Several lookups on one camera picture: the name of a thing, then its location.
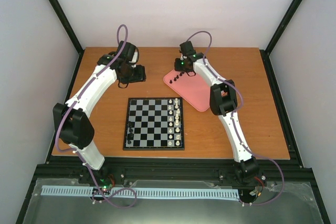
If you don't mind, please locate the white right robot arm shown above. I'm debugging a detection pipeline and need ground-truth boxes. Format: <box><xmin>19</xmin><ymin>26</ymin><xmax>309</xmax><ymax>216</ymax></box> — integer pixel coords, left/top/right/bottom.
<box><xmin>174</xmin><ymin>41</ymin><xmax>259</xmax><ymax>184</ymax></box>

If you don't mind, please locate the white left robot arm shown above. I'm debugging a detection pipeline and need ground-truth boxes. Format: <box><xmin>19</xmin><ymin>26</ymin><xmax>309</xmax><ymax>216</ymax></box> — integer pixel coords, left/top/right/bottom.
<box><xmin>53</xmin><ymin>41</ymin><xmax>146</xmax><ymax>184</ymax></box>

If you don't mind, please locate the pink plastic tray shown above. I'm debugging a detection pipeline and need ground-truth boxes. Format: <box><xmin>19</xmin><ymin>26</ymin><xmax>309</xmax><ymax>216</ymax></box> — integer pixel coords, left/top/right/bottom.
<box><xmin>163</xmin><ymin>70</ymin><xmax>210</xmax><ymax>112</ymax></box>

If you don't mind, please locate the black and white chessboard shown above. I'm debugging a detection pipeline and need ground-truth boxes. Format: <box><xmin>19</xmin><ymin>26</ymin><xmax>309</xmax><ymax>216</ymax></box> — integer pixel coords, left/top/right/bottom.
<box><xmin>123</xmin><ymin>97</ymin><xmax>185</xmax><ymax>151</ymax></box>

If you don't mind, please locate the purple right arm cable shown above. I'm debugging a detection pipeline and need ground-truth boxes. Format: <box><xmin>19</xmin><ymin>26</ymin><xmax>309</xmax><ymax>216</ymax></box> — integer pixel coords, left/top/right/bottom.
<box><xmin>186</xmin><ymin>30</ymin><xmax>286</xmax><ymax>207</ymax></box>

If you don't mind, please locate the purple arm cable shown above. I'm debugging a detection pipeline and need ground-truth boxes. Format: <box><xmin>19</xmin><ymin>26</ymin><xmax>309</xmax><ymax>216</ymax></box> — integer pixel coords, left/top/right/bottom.
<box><xmin>54</xmin><ymin>24</ymin><xmax>138</xmax><ymax>209</ymax></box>
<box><xmin>186</xmin><ymin>30</ymin><xmax>286</xmax><ymax>207</ymax></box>

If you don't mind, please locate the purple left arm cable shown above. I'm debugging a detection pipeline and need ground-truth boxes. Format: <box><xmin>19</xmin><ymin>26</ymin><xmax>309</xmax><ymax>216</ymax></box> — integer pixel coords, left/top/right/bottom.
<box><xmin>54</xmin><ymin>24</ymin><xmax>138</xmax><ymax>209</ymax></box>

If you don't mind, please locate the light blue cable duct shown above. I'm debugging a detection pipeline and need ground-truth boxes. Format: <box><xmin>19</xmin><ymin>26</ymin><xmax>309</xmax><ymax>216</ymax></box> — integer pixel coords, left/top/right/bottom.
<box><xmin>40</xmin><ymin>185</ymin><xmax>239</xmax><ymax>201</ymax></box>

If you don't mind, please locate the black aluminium frame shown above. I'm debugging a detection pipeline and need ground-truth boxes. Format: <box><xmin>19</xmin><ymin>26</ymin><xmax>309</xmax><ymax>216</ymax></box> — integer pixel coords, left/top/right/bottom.
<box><xmin>16</xmin><ymin>0</ymin><xmax>330</xmax><ymax>223</ymax></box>

